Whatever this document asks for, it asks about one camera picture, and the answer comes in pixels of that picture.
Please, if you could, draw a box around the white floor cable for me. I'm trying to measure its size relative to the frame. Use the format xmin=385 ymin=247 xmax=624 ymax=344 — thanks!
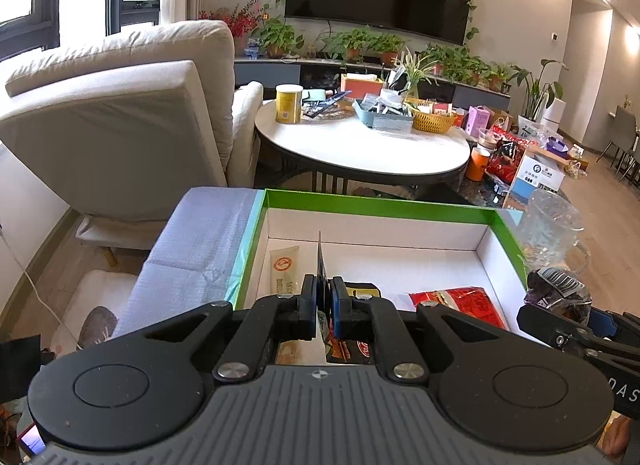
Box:
xmin=0 ymin=228 xmax=83 ymax=352

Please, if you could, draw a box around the tall broad leaf plant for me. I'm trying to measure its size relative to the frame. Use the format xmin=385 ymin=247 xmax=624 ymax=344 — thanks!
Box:
xmin=510 ymin=59 xmax=569 ymax=118

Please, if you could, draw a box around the dark snack packet with barcode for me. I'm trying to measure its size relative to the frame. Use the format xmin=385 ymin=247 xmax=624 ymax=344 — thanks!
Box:
xmin=524 ymin=267 xmax=593 ymax=318

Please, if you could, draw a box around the black and yellow snack packet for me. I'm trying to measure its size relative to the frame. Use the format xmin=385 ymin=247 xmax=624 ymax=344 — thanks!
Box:
xmin=327 ymin=282 xmax=382 ymax=363

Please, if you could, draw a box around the white humidifier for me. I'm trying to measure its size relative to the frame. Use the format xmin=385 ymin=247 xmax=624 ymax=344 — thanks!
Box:
xmin=542 ymin=98 xmax=569 ymax=132

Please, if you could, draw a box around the red snack packet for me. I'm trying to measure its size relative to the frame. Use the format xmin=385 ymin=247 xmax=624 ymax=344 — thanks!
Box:
xmin=409 ymin=286 xmax=512 ymax=332

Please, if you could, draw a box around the potted green plant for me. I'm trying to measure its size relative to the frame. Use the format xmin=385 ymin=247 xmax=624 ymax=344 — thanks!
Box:
xmin=257 ymin=18 xmax=304 ymax=59
xmin=327 ymin=29 xmax=372 ymax=62
xmin=370 ymin=32 xmax=407 ymax=66

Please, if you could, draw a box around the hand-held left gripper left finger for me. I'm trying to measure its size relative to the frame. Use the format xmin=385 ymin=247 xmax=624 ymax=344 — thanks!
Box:
xmin=142 ymin=274 xmax=320 ymax=386

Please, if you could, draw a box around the grey dining chair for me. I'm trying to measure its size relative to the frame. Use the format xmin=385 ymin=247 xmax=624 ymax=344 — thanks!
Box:
xmin=597 ymin=105 xmax=640 ymax=171

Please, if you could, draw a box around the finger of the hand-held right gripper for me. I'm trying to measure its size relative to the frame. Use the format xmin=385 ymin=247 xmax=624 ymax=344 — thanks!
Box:
xmin=589 ymin=309 xmax=640 ymax=346
xmin=516 ymin=304 xmax=601 ymax=353

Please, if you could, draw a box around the orange bottle white lid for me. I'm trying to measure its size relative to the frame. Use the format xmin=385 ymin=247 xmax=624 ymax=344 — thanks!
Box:
xmin=465 ymin=145 xmax=492 ymax=181

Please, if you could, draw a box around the green cardboard box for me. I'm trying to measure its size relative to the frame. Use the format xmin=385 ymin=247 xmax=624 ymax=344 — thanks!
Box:
xmin=234 ymin=188 xmax=528 ymax=363

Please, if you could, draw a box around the large red snack bag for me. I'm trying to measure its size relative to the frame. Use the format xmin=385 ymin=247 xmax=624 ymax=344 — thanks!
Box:
xmin=487 ymin=125 xmax=538 ymax=183

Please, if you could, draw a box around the clear glass mug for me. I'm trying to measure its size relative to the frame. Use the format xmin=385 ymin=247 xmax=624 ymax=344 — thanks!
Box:
xmin=514 ymin=188 xmax=591 ymax=273

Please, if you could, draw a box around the round white table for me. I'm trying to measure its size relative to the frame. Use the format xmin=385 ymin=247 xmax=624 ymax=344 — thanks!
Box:
xmin=254 ymin=98 xmax=472 ymax=196

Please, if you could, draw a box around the dark television cabinet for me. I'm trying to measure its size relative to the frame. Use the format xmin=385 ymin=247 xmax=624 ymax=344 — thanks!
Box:
xmin=234 ymin=56 xmax=513 ymax=107

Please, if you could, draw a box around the grey plastic tray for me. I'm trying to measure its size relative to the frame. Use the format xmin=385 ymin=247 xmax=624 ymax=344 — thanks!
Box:
xmin=353 ymin=98 xmax=416 ymax=133

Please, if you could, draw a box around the orange tissue box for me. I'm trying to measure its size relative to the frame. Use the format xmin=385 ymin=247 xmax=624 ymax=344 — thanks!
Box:
xmin=341 ymin=74 xmax=385 ymax=100

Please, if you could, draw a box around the yellow woven basket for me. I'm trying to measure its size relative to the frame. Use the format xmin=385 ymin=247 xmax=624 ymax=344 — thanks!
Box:
xmin=407 ymin=105 xmax=458 ymax=134

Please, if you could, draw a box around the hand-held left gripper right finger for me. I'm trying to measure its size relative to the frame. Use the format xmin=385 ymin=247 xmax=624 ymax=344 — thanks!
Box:
xmin=330 ymin=276 xmax=495 ymax=385

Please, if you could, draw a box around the red flower plant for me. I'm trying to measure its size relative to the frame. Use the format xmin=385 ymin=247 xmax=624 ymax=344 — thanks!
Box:
xmin=199 ymin=2 xmax=262 ymax=40

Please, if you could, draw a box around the white and blue cardboard box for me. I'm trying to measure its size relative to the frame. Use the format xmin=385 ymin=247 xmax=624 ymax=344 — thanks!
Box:
xmin=502 ymin=150 xmax=568 ymax=211

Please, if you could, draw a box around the pink box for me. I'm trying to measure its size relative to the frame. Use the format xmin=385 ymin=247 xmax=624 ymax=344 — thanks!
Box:
xmin=465 ymin=105 xmax=493 ymax=138

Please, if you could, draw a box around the yellow can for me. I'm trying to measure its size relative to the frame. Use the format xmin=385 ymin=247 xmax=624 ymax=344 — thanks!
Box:
xmin=276 ymin=84 xmax=305 ymax=124

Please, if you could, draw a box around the spider plant in vase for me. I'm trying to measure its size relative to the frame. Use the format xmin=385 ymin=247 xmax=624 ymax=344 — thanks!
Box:
xmin=394 ymin=49 xmax=437 ymax=98

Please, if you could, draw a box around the white recliner sofa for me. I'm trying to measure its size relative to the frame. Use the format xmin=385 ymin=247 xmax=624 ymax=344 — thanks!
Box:
xmin=0 ymin=20 xmax=264 ymax=252

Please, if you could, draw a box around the cream snack packet orange logo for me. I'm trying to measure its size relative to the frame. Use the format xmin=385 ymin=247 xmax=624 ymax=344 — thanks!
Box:
xmin=269 ymin=249 xmax=302 ymax=302

